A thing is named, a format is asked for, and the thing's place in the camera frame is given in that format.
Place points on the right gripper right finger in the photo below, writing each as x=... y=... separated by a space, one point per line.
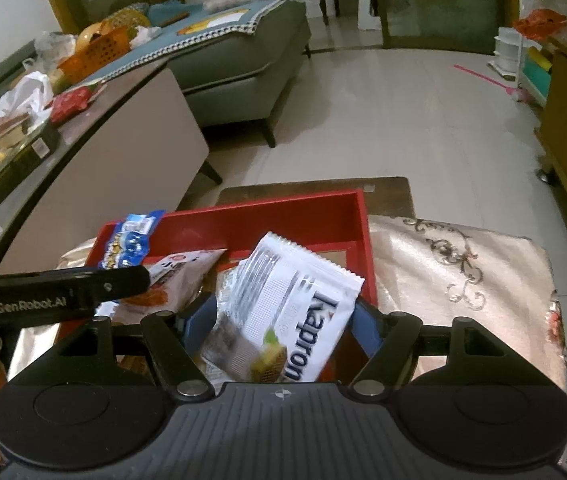
x=389 y=341

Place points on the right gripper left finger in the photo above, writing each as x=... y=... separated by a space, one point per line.
x=172 y=340

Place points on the white spicy strips packet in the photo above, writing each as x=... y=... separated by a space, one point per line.
x=175 y=281

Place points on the white Kaprons wafer packet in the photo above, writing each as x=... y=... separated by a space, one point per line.
x=280 y=314

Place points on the blue small snack packet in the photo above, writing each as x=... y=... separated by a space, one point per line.
x=130 y=241

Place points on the floral beige tablecloth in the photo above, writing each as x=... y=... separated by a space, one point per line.
x=439 y=271

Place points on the red cardboard box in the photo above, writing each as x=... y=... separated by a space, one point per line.
x=334 y=226

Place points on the dark green carton box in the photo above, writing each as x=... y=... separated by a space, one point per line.
x=26 y=157

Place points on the white plastic bag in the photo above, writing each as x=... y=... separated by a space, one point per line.
x=28 y=100

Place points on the red snack bag on counter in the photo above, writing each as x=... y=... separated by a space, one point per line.
x=71 y=103

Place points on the orange plastic basket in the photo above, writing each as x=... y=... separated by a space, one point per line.
x=99 y=45

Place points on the grey sofa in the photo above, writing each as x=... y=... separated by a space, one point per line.
x=239 y=78

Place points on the blue sofa cover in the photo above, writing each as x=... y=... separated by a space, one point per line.
x=199 y=30

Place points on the white stacked containers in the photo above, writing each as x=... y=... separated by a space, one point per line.
x=506 y=51

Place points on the orange plastic bag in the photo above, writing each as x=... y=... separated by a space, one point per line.
x=540 y=24

